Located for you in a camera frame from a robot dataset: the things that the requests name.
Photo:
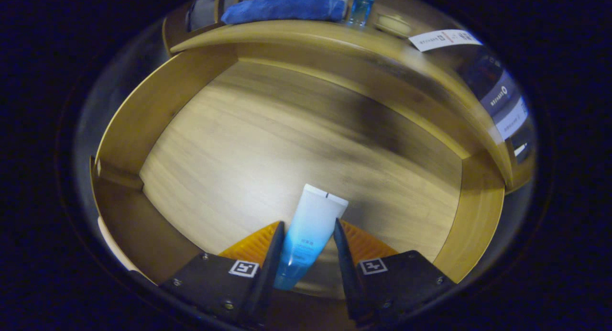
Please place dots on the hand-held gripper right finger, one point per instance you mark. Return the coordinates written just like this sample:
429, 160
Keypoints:
346, 273

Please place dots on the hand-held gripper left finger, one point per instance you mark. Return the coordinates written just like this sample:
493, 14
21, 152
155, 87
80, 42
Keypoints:
270, 273

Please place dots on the blue and white tube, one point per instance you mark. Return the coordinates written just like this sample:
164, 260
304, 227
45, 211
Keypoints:
311, 221

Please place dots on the wooden drawer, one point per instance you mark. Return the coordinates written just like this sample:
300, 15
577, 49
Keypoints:
287, 130

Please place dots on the pale purple book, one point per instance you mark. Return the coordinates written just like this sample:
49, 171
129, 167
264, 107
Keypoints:
511, 120

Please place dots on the dark blue book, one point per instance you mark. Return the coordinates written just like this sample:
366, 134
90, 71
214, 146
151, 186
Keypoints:
497, 94

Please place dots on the beige lidded teacup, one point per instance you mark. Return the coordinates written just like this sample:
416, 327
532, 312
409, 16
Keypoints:
393, 25

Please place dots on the white book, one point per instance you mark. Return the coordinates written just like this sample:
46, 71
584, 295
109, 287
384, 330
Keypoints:
442, 39

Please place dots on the clear blue bottle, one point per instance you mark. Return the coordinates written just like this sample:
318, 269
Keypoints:
360, 8

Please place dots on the blue folded towel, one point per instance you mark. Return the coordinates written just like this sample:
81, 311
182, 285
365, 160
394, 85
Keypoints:
287, 8

